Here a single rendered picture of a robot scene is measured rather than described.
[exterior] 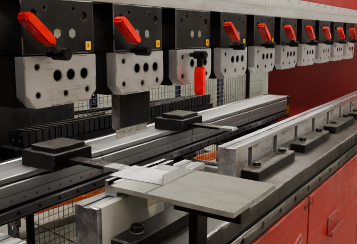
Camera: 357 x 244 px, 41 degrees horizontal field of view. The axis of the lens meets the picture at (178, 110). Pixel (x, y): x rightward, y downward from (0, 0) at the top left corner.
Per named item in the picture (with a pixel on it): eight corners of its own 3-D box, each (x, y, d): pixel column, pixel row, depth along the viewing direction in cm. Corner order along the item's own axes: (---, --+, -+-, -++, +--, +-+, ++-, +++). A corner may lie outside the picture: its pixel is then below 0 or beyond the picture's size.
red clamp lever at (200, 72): (203, 95, 105) (204, 51, 104) (187, 94, 107) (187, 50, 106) (207, 94, 107) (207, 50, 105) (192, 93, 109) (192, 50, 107)
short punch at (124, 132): (120, 140, 94) (119, 92, 93) (112, 139, 95) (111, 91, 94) (150, 132, 102) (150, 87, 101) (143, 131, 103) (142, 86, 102)
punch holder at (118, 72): (116, 96, 87) (113, 2, 84) (82, 93, 91) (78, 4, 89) (163, 88, 99) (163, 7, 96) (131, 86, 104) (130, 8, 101)
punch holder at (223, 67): (220, 79, 120) (221, 11, 117) (192, 77, 124) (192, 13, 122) (246, 75, 132) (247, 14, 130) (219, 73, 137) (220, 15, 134)
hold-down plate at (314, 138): (304, 153, 168) (305, 144, 168) (289, 151, 171) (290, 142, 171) (329, 137, 193) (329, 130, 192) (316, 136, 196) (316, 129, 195)
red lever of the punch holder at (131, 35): (127, 14, 81) (153, 50, 88) (108, 14, 83) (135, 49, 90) (122, 22, 80) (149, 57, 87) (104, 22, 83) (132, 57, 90)
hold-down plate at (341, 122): (336, 133, 201) (336, 126, 201) (323, 132, 204) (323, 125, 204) (353, 123, 226) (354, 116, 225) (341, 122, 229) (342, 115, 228)
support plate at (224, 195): (233, 218, 78) (233, 212, 77) (110, 190, 92) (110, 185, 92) (275, 189, 92) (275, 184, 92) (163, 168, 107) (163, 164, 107)
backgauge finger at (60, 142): (105, 183, 98) (105, 159, 97) (21, 165, 112) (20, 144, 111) (141, 169, 108) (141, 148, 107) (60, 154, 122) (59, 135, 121)
